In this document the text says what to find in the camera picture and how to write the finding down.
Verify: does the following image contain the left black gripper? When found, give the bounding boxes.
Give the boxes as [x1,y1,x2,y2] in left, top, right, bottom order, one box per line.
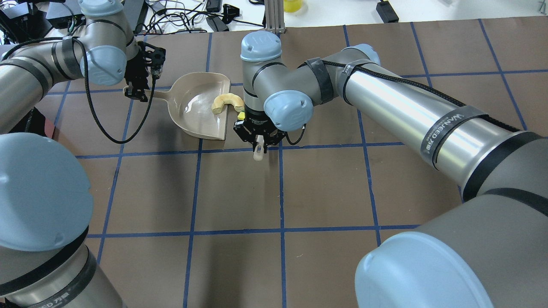
[125,54,149,103]

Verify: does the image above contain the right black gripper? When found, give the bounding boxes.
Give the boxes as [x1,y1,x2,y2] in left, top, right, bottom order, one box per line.
[233,109,286,154]

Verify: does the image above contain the beige hand brush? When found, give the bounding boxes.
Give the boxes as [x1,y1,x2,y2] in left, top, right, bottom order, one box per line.
[253,135,265,161]

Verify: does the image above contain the beige plastic dustpan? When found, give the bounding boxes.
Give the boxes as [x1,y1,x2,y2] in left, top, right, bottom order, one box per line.
[153,72,231,140]

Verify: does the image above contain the curved pale fruit peel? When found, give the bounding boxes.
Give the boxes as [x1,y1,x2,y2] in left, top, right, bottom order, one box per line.
[211,93,245,114]

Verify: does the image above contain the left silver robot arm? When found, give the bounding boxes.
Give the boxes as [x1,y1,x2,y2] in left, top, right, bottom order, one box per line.
[1,0,156,308]

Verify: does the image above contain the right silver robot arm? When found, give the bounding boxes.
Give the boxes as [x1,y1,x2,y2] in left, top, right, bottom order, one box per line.
[234,31,548,308]

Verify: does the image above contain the black power adapter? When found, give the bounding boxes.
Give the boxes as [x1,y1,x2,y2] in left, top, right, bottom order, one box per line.
[375,0,399,24]

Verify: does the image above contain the aluminium frame post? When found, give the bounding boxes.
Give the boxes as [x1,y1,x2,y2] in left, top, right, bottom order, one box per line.
[264,0,286,34]

